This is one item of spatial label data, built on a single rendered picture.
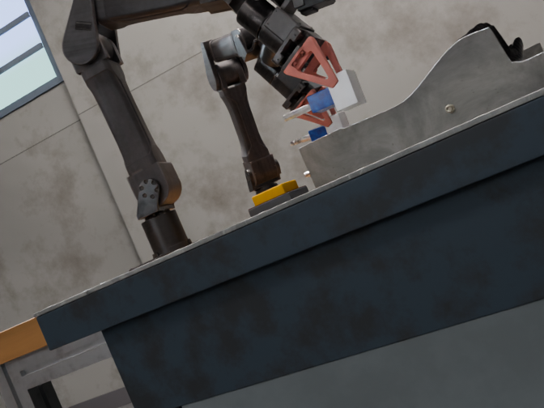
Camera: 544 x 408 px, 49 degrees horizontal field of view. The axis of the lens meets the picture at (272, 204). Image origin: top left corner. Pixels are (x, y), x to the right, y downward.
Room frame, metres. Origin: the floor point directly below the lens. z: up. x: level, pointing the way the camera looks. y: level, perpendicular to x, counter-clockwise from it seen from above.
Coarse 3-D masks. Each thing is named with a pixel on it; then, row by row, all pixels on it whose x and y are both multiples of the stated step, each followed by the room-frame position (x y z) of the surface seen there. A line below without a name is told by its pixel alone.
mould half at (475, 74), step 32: (480, 32) 0.94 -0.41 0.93; (448, 64) 0.97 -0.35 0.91; (480, 64) 0.95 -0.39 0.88; (512, 64) 0.93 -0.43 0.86; (416, 96) 1.00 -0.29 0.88; (448, 96) 0.98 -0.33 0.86; (480, 96) 0.96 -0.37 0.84; (512, 96) 0.94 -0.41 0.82; (352, 128) 1.05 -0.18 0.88; (384, 128) 1.03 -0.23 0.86; (416, 128) 1.01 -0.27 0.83; (448, 128) 0.99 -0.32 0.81; (320, 160) 1.09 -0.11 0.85; (352, 160) 1.06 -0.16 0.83
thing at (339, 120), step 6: (336, 114) 1.22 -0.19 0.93; (342, 114) 1.25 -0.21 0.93; (324, 120) 1.24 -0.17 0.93; (336, 120) 1.23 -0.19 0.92; (342, 120) 1.24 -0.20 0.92; (318, 126) 1.29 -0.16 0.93; (324, 126) 1.24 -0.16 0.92; (330, 126) 1.24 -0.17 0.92; (336, 126) 1.23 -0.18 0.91; (342, 126) 1.23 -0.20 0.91; (312, 132) 1.26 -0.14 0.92; (318, 132) 1.25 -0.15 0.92; (324, 132) 1.25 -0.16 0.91; (330, 132) 1.24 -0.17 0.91; (300, 138) 1.29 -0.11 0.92; (306, 138) 1.28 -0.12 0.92; (312, 138) 1.26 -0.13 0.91; (294, 144) 1.30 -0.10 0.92
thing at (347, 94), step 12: (348, 72) 0.92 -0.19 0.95; (336, 84) 0.92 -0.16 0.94; (348, 84) 0.91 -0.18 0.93; (312, 96) 0.94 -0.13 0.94; (324, 96) 0.93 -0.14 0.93; (336, 96) 0.92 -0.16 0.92; (348, 96) 0.92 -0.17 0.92; (360, 96) 0.93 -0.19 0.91; (300, 108) 0.97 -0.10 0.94; (312, 108) 0.95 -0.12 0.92; (324, 108) 0.94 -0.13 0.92; (336, 108) 0.93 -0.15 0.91; (348, 108) 0.95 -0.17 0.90; (288, 120) 0.98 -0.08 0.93
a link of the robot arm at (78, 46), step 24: (96, 0) 0.99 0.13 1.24; (120, 0) 0.99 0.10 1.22; (144, 0) 0.98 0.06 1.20; (168, 0) 0.98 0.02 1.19; (192, 0) 0.96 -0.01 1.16; (216, 0) 0.95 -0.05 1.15; (72, 24) 0.99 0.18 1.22; (96, 24) 0.99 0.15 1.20; (120, 24) 1.02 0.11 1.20; (72, 48) 0.99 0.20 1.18; (96, 48) 0.98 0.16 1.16
